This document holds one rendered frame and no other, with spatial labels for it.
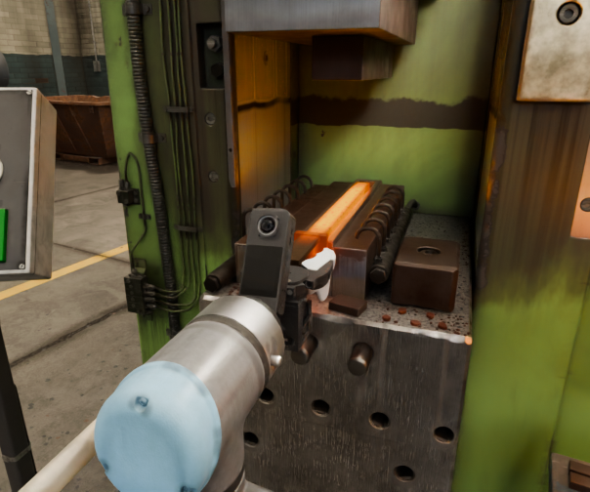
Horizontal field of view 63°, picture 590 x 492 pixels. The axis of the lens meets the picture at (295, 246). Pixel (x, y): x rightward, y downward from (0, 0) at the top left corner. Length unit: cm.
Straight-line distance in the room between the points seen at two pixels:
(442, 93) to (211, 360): 85
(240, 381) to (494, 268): 52
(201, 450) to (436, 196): 89
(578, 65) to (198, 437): 63
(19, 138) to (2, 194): 9
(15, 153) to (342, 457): 65
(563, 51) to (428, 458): 57
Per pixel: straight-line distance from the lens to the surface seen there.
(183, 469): 36
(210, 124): 88
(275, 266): 50
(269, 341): 44
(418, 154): 112
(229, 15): 69
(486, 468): 102
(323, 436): 77
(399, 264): 67
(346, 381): 70
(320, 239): 65
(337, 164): 115
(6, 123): 84
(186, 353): 38
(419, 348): 65
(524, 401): 93
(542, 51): 74
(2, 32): 961
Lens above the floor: 122
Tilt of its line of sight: 20 degrees down
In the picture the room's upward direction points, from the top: straight up
